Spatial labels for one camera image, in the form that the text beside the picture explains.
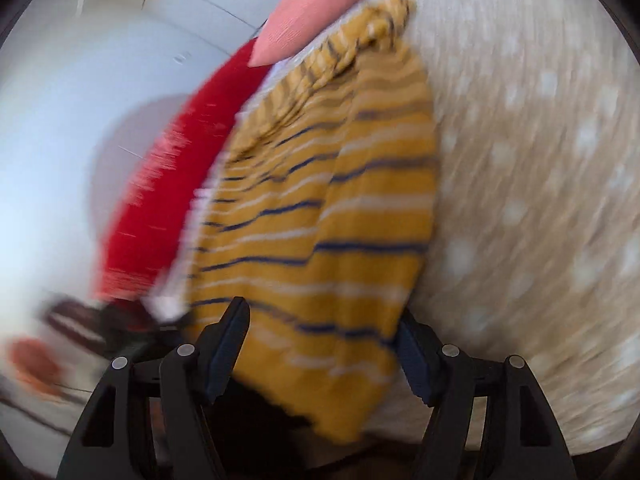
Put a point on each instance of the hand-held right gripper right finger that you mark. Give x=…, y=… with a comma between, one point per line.
x=417, y=360

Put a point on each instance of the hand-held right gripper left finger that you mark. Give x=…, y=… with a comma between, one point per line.
x=226, y=355

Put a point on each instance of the yellow striped knit garment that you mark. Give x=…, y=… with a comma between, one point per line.
x=320, y=240

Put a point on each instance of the dark wooden furniture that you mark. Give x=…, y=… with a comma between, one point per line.
x=100, y=327

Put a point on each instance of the red cloth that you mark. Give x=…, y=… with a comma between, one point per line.
x=165, y=185

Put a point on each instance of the orange round object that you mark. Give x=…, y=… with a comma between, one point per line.
x=34, y=365

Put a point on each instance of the beige spotted bed sheet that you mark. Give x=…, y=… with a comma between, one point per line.
x=530, y=200

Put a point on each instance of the pink pillow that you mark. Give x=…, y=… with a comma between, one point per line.
x=300, y=15

